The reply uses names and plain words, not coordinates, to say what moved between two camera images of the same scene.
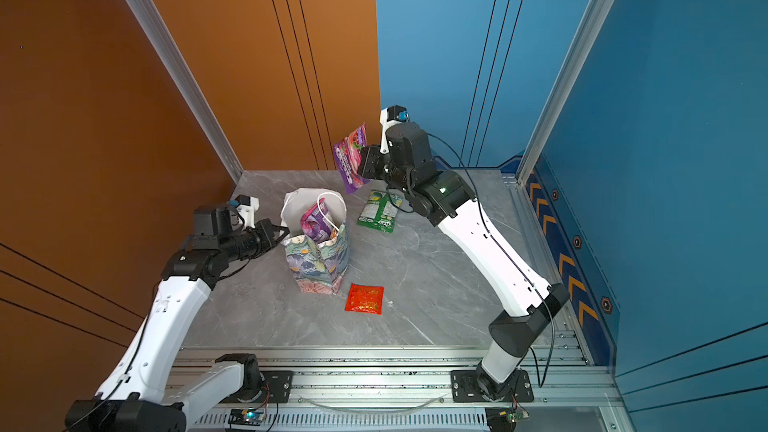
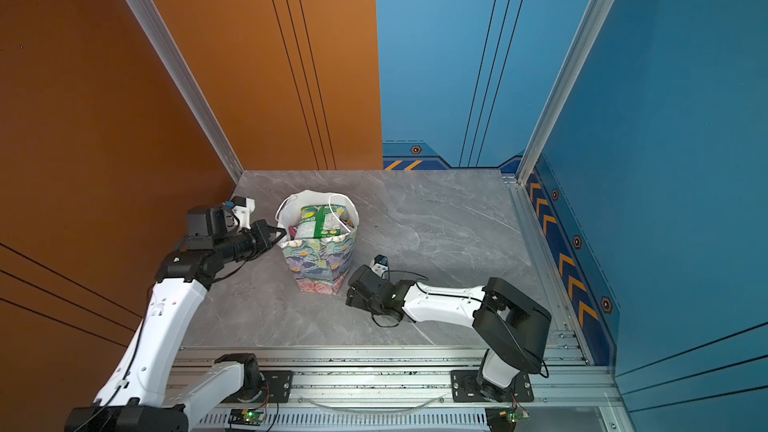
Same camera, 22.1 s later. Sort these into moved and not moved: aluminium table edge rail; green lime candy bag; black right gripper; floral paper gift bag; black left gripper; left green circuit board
Moved: black right gripper; green lime candy bag
Not moved: black left gripper; aluminium table edge rail; left green circuit board; floral paper gift bag
